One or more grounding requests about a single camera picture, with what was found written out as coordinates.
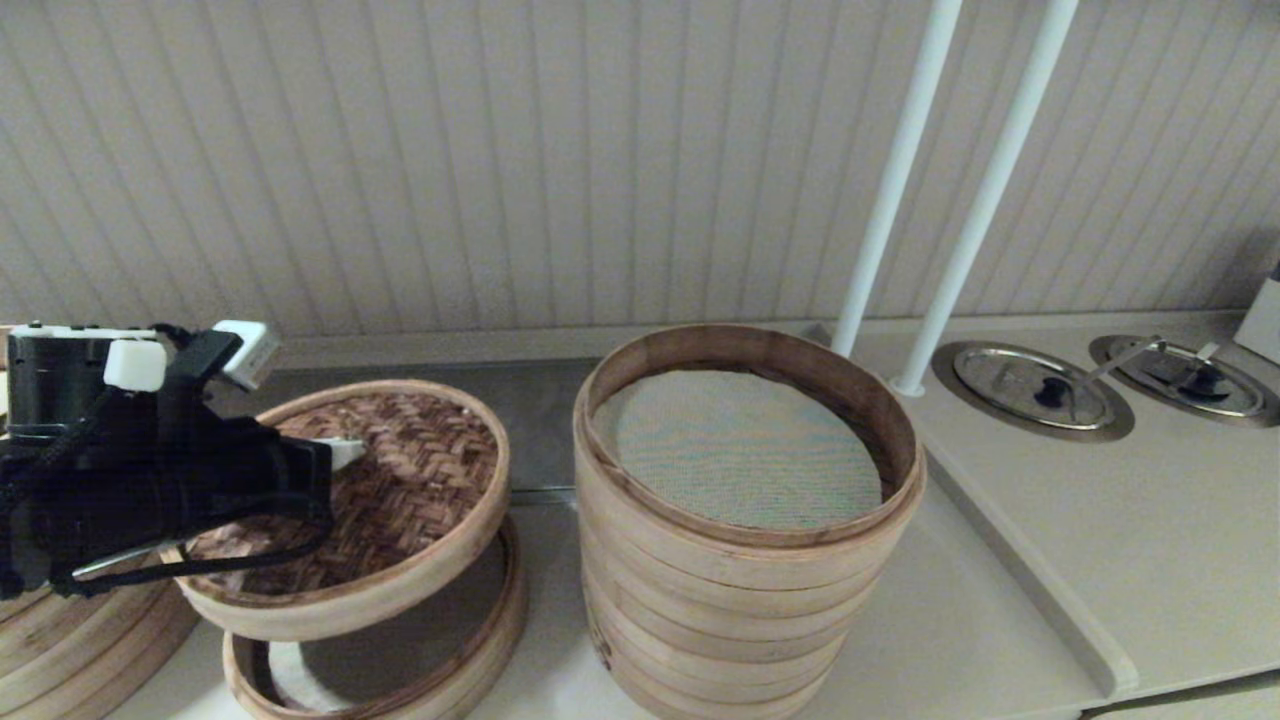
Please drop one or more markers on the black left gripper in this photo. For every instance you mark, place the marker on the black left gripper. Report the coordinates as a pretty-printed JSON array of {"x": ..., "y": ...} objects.
[{"x": 230, "y": 480}]

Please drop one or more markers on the woven bamboo steamer lid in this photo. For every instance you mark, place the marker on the woven bamboo steamer lid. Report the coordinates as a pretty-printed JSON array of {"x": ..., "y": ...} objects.
[{"x": 420, "y": 500}]

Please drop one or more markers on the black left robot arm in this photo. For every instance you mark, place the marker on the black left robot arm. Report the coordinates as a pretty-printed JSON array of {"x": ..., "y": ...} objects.
[{"x": 50, "y": 390}]

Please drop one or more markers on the white steamer liner cloth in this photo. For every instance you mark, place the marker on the white steamer liner cloth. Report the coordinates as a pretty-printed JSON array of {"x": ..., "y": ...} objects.
[{"x": 295, "y": 680}]

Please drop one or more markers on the single bamboo steamer tray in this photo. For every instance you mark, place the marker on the single bamboo steamer tray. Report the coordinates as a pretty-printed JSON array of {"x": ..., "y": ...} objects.
[{"x": 480, "y": 650}]

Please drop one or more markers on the grey-green mesh steamer liner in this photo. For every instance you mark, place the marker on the grey-green mesh steamer liner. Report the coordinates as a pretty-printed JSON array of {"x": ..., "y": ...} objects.
[{"x": 740, "y": 450}]

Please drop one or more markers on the tall bamboo steamer stack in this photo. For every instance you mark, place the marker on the tall bamboo steamer stack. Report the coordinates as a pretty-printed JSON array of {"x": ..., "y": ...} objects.
[{"x": 720, "y": 620}]

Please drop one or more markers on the round steel lid black knob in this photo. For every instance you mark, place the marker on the round steel lid black knob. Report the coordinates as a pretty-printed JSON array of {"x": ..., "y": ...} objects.
[
  {"x": 1010, "y": 375},
  {"x": 1240, "y": 400}
]

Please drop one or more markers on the stainless steel perforated steam plate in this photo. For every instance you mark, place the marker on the stainless steel perforated steam plate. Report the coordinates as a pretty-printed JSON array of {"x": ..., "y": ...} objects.
[{"x": 540, "y": 410}]

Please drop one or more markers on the white metal pole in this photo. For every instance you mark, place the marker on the white metal pole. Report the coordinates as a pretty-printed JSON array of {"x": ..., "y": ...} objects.
[
  {"x": 890, "y": 170},
  {"x": 985, "y": 180}
]

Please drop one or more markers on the white box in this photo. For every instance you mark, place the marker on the white box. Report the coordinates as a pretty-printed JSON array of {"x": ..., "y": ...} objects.
[{"x": 1262, "y": 320}]

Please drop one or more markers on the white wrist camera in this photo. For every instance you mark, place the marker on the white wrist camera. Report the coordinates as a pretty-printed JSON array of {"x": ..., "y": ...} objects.
[{"x": 250, "y": 350}]

